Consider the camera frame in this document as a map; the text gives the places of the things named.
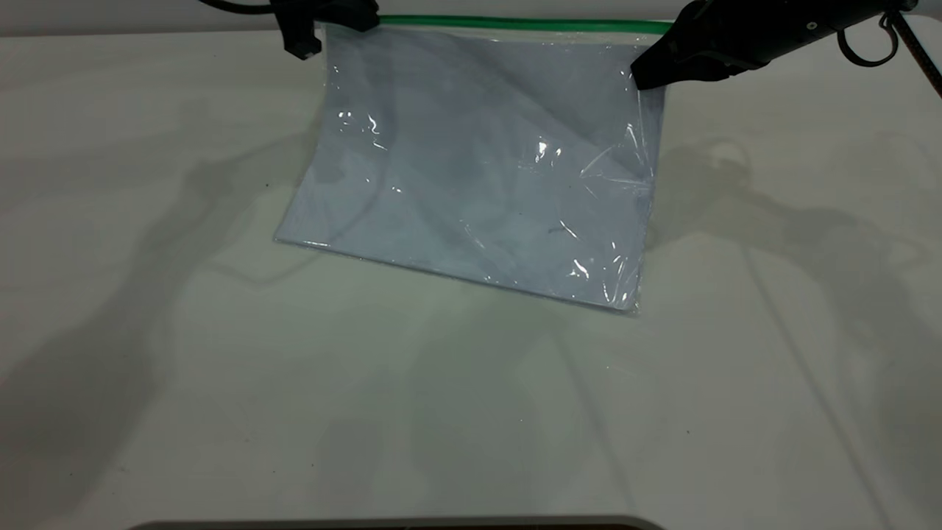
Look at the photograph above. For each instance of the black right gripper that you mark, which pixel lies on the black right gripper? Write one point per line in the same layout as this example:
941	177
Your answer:
773	29

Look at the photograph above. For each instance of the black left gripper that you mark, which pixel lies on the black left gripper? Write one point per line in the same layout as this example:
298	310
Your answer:
316	9

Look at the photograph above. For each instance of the clear zip bag green strip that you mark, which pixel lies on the clear zip bag green strip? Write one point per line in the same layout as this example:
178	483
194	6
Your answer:
478	169

